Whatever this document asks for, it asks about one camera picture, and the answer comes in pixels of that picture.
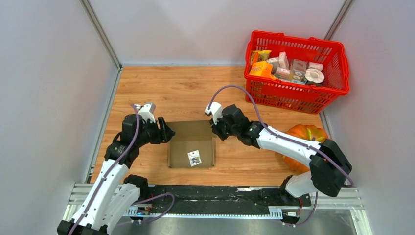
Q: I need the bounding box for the orange snack box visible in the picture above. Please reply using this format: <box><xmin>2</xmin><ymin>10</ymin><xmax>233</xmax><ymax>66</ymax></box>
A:
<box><xmin>249</xmin><ymin>61</ymin><xmax>273</xmax><ymax>78</ymax></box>

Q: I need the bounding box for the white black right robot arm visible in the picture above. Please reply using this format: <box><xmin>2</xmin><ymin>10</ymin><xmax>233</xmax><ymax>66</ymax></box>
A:
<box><xmin>205</xmin><ymin>102</ymin><xmax>352</xmax><ymax>205</ymax></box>

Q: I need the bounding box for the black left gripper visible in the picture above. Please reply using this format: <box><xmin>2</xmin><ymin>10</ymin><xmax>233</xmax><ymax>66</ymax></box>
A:
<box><xmin>135</xmin><ymin>117</ymin><xmax>176</xmax><ymax>147</ymax></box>

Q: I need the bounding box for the red plastic shopping basket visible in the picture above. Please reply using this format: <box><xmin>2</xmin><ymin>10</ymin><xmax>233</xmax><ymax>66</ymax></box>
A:
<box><xmin>244</xmin><ymin>30</ymin><xmax>349</xmax><ymax>114</ymax></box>

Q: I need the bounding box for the aluminium frame rail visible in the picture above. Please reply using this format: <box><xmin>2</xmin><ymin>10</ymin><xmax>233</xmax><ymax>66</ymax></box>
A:
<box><xmin>57</xmin><ymin>178</ymin><xmax>372</xmax><ymax>235</ymax></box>

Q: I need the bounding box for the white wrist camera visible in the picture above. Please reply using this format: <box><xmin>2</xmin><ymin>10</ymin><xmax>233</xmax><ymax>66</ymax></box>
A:
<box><xmin>205</xmin><ymin>102</ymin><xmax>223</xmax><ymax>125</ymax></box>
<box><xmin>134</xmin><ymin>102</ymin><xmax>156</xmax><ymax>123</ymax></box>

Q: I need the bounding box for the white round tape roll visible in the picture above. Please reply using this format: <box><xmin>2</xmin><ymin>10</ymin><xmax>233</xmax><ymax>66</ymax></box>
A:
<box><xmin>304</xmin><ymin>68</ymin><xmax>325</xmax><ymax>83</ymax></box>

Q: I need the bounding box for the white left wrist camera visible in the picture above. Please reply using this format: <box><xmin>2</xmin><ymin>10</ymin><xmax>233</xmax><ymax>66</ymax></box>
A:
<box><xmin>134</xmin><ymin>102</ymin><xmax>156</xmax><ymax>123</ymax></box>

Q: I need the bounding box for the white pink carton box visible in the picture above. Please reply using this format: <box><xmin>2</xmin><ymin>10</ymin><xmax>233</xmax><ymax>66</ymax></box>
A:
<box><xmin>278</xmin><ymin>51</ymin><xmax>289</xmax><ymax>69</ymax></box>

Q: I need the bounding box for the brown cardboard paper box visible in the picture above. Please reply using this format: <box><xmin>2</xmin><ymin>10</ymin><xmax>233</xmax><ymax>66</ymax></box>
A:
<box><xmin>168</xmin><ymin>120</ymin><xmax>217</xmax><ymax>168</ymax></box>

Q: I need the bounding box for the orange pumpkin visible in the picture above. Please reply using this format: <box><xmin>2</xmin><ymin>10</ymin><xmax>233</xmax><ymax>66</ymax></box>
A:
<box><xmin>282</xmin><ymin>124</ymin><xmax>328</xmax><ymax>175</ymax></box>

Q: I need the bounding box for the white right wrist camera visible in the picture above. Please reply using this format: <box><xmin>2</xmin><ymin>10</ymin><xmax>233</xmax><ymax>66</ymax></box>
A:
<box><xmin>205</xmin><ymin>102</ymin><xmax>223</xmax><ymax>125</ymax></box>

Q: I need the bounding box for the yellow snack bag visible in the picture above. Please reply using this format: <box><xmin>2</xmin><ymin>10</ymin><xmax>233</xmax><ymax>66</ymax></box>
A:
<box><xmin>250</xmin><ymin>50</ymin><xmax>272</xmax><ymax>64</ymax></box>

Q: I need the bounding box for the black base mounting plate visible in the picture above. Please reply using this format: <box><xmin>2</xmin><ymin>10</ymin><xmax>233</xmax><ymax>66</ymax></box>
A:
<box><xmin>138</xmin><ymin>185</ymin><xmax>312</xmax><ymax>215</ymax></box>

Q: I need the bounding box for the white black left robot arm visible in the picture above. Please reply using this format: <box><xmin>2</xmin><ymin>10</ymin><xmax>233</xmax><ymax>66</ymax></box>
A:
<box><xmin>57</xmin><ymin>113</ymin><xmax>175</xmax><ymax>235</ymax></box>

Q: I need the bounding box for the small white paper packet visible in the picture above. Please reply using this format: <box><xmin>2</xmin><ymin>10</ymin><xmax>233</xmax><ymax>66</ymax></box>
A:
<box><xmin>187</xmin><ymin>150</ymin><xmax>202</xmax><ymax>167</ymax></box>

